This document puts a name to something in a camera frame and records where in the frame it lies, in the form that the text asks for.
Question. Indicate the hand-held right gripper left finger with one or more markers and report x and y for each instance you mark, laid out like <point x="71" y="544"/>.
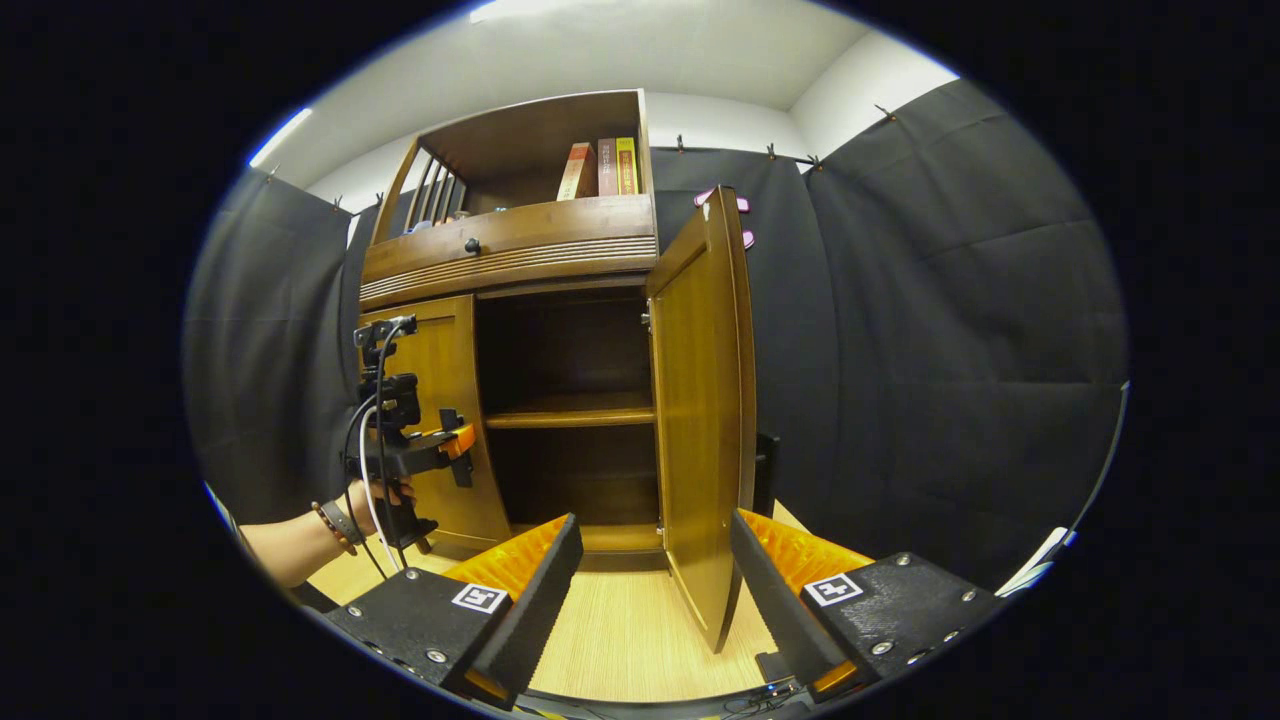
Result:
<point x="520" y="620"/>

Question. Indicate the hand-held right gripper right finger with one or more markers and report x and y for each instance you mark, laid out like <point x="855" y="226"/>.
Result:
<point x="780" y="610"/>

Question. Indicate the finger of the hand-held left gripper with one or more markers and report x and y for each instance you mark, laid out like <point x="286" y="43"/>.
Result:
<point x="455" y="443"/>

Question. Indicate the wooden cabinet door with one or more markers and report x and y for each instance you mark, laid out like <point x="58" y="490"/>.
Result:
<point x="445" y="360"/>
<point x="700" y="420"/>

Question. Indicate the wooden double-door shoe cabinet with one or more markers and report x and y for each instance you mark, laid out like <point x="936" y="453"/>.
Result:
<point x="560" y="260"/>

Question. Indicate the wooden cabinet drawer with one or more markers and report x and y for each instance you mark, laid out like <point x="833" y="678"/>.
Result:
<point x="560" y="235"/>

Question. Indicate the wooden inner shelf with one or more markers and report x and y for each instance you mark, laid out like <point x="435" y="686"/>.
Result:
<point x="570" y="412"/>

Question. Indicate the black wrist band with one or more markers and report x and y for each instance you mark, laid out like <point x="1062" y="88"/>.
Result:
<point x="343" y="520"/>

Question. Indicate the red beige book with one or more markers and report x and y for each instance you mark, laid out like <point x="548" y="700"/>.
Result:
<point x="578" y="172"/>

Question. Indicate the brown book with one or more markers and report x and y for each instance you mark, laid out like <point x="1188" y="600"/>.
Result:
<point x="607" y="167"/>

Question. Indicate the yellow book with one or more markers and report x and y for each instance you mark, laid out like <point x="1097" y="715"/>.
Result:
<point x="627" y="165"/>

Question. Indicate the black backdrop cloth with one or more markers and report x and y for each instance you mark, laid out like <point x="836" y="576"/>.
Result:
<point x="950" y="330"/>

